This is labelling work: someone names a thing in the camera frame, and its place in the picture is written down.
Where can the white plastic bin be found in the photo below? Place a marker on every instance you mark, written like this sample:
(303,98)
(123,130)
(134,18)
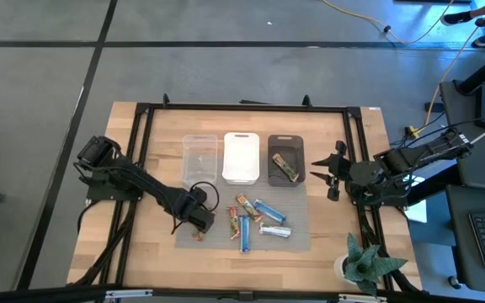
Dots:
(241,159)

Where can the blue granola bar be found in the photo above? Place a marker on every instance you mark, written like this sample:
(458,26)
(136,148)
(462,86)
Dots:
(270,211)
(245,233)

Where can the black plug block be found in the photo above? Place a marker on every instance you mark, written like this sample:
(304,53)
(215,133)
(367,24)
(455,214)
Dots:
(434,107)

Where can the black desk beam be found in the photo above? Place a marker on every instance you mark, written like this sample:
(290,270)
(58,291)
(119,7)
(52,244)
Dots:
(484,71)

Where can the silver brown granola bar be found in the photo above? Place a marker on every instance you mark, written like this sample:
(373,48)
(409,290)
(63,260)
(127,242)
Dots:
(285,167)

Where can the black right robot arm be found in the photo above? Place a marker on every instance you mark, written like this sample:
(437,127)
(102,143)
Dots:
(411,162)

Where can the dark grey plastic bin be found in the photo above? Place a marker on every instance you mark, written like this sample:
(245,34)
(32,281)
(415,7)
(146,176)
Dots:
(277,177)

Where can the green succulent plant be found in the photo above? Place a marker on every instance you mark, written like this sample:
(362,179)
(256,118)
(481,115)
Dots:
(366,267)

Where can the orange green granola bar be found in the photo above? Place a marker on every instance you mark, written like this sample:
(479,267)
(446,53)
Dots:
(248,207)

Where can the clear plastic bin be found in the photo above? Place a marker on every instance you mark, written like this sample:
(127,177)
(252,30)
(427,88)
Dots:
(200,162)

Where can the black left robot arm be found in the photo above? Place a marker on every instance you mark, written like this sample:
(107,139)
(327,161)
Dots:
(141,181)

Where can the silver metal bracket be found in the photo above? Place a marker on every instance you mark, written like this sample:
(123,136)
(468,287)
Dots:
(126,293)
(360,299)

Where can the black caster wheel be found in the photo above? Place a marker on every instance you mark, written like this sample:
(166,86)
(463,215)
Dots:
(454,282)

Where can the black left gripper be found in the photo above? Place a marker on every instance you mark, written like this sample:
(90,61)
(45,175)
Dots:
(198,212)

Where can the yellow power plug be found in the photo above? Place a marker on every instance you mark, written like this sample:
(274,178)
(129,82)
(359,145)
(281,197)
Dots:
(413,132)

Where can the black aluminium table frame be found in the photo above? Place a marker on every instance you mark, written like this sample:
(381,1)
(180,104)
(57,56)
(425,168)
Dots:
(246,108)

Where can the white plant pot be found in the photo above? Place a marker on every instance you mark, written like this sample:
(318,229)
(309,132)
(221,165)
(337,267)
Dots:
(339,269)

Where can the red green granola bar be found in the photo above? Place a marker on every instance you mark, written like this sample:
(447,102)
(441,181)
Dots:
(197,236)
(233,222)

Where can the grey woven mat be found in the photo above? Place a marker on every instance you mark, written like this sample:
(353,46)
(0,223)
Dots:
(297,237)

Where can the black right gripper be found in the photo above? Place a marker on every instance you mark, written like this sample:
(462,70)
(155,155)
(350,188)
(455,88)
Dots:
(343,170)

